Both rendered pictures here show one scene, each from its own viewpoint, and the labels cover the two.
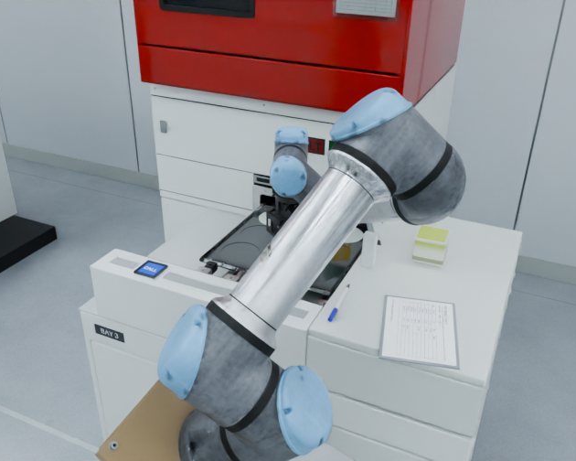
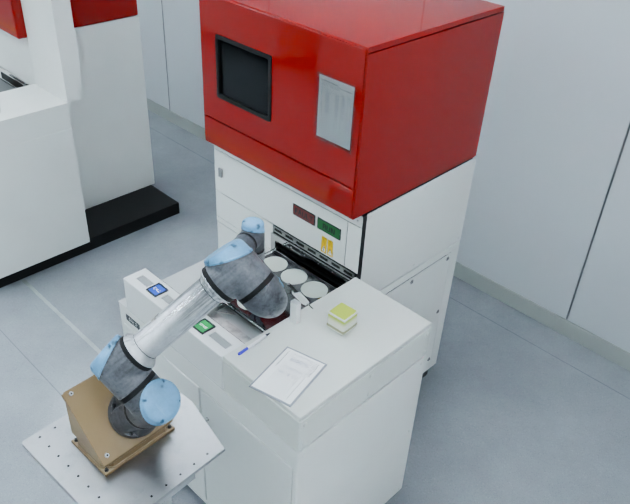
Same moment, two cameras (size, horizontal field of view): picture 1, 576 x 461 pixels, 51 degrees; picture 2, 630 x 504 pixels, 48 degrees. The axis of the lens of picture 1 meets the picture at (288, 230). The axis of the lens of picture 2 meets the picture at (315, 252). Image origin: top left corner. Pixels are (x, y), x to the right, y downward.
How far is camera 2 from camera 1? 121 cm
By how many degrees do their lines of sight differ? 17
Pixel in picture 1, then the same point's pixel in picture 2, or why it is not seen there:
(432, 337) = (291, 382)
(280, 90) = (284, 174)
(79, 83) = not seen: hidden behind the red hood
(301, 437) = (148, 415)
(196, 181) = (238, 217)
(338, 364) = (236, 383)
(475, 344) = (315, 394)
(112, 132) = not seen: hidden behind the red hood
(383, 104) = (223, 254)
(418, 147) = (241, 280)
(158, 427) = (100, 390)
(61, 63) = not seen: hidden behind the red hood
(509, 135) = (577, 211)
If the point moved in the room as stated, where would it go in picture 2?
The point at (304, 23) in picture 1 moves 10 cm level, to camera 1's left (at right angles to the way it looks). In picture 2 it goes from (299, 135) to (272, 130)
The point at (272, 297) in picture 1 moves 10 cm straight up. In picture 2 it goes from (149, 342) to (146, 312)
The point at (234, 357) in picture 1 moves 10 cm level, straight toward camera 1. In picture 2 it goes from (122, 367) to (103, 394)
